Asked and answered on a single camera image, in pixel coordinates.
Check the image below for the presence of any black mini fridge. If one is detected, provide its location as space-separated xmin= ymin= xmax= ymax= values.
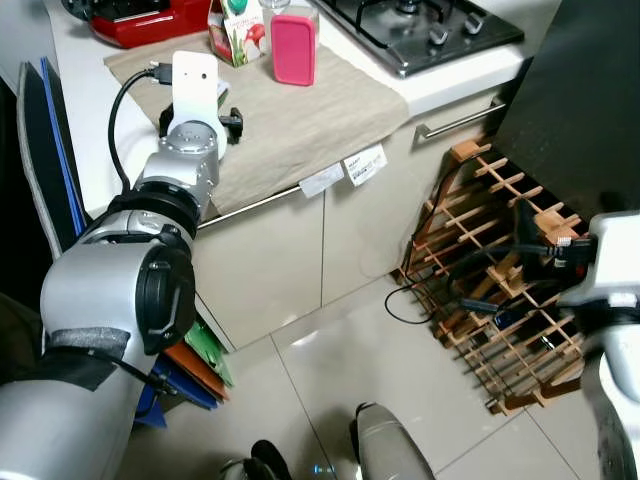
xmin=493 ymin=0 xmax=640 ymax=219

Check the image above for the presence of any beige counter cloth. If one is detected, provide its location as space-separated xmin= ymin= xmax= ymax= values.
xmin=103 ymin=33 xmax=411 ymax=216

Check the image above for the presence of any white carton green red print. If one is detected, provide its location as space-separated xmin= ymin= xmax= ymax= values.
xmin=207 ymin=0 xmax=268 ymax=68

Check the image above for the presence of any wooden wine rack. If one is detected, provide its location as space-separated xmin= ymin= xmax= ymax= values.
xmin=395 ymin=138 xmax=640 ymax=416

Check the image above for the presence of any pink plastic container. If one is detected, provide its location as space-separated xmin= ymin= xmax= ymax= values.
xmin=270 ymin=12 xmax=319 ymax=87

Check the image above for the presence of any small white paper label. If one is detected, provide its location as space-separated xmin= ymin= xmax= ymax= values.
xmin=298 ymin=163 xmax=346 ymax=198

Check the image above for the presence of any red kitchen appliance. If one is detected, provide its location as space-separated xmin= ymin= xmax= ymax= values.
xmin=65 ymin=0 xmax=216 ymax=49

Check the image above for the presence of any white printed paper label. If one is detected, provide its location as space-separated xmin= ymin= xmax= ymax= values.
xmin=342 ymin=143 xmax=389 ymax=188

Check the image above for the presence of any cream kitchen counter cabinet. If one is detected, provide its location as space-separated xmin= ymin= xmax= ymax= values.
xmin=45 ymin=0 xmax=561 ymax=351

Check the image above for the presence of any large black panel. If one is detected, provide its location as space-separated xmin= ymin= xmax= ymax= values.
xmin=15 ymin=60 xmax=86 ymax=261

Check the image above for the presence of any black gas stove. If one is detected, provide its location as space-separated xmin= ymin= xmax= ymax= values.
xmin=310 ymin=0 xmax=526 ymax=79

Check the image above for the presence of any green plastic board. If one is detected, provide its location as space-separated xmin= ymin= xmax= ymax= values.
xmin=185 ymin=318 xmax=234 ymax=388

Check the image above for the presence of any orange plastic board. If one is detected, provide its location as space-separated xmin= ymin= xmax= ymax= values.
xmin=163 ymin=340 xmax=231 ymax=401

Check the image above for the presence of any robot right leg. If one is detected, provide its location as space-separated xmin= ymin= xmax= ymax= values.
xmin=350 ymin=402 xmax=436 ymax=480

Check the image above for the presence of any robot leg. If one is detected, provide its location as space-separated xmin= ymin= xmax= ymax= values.
xmin=350 ymin=402 xmax=436 ymax=480
xmin=220 ymin=440 xmax=293 ymax=480

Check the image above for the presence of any robot left leg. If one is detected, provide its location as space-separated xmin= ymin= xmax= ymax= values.
xmin=220 ymin=440 xmax=293 ymax=480

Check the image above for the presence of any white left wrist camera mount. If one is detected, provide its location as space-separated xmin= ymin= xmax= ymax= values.
xmin=170 ymin=50 xmax=223 ymax=131

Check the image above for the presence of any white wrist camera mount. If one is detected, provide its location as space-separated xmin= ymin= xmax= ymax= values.
xmin=560 ymin=212 xmax=640 ymax=306
xmin=170 ymin=50 xmax=223 ymax=131

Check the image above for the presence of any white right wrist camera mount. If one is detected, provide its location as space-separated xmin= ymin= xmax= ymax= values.
xmin=560 ymin=212 xmax=640 ymax=306

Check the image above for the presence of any long silver cabinet handle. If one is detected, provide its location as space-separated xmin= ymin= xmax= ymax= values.
xmin=195 ymin=180 xmax=306 ymax=231

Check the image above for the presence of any short silver cabinet handle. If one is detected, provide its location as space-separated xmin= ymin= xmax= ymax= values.
xmin=415 ymin=97 xmax=511 ymax=141

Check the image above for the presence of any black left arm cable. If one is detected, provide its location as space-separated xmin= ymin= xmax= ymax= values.
xmin=107 ymin=62 xmax=177 ymax=193

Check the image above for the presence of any black power cable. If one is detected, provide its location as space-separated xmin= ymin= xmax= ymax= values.
xmin=385 ymin=283 xmax=441 ymax=326

